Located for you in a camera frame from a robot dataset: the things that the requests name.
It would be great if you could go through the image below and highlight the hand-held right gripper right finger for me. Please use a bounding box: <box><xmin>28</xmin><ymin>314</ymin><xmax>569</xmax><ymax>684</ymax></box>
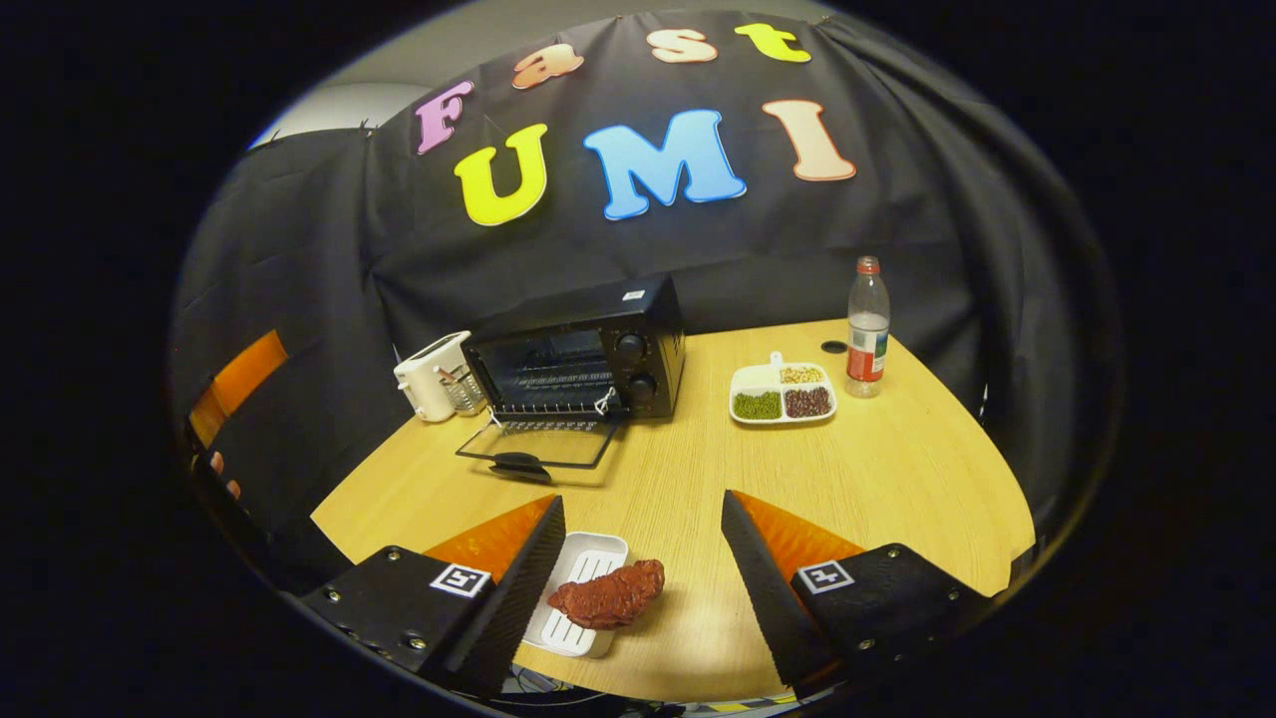
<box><xmin>721</xmin><ymin>490</ymin><xmax>995</xmax><ymax>691</ymax></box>

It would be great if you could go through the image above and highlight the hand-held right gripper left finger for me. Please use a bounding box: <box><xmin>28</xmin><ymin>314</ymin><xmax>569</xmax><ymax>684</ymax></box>
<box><xmin>297</xmin><ymin>495</ymin><xmax>567</xmax><ymax>699</ymax></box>

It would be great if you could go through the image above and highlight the red meat steak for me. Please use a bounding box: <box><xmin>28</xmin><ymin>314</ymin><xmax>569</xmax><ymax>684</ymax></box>
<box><xmin>546</xmin><ymin>558</ymin><xmax>666</xmax><ymax>630</ymax></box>

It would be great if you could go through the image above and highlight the black electric oven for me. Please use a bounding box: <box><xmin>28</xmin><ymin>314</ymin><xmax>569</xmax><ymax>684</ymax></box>
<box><xmin>456</xmin><ymin>274</ymin><xmax>687</xmax><ymax>487</ymax></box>

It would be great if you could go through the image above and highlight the white ridged tray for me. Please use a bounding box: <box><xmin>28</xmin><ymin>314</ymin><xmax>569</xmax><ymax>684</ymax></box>
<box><xmin>521</xmin><ymin>532</ymin><xmax>630</xmax><ymax>659</ymax></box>

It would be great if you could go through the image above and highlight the white toaster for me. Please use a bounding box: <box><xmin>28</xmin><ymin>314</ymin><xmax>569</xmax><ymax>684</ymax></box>
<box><xmin>394</xmin><ymin>331</ymin><xmax>479</xmax><ymax>423</ymax></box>

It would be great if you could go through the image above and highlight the white divided plate of beans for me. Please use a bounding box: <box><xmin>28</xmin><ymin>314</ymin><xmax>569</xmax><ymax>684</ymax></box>
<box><xmin>729</xmin><ymin>351</ymin><xmax>838</xmax><ymax>427</ymax></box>

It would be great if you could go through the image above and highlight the small metal mesh basket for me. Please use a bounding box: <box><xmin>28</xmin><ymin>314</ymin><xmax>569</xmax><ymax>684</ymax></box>
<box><xmin>436</xmin><ymin>364</ymin><xmax>489</xmax><ymax>417</ymax></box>

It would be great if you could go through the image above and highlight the clear red-label plastic bottle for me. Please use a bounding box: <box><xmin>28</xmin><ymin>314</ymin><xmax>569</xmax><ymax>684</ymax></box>
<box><xmin>845</xmin><ymin>256</ymin><xmax>891</xmax><ymax>398</ymax></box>

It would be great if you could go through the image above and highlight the black backdrop cloth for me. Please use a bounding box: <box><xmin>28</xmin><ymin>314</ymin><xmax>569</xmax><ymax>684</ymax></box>
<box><xmin>169</xmin><ymin>10</ymin><xmax>1122</xmax><ymax>559</ymax></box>

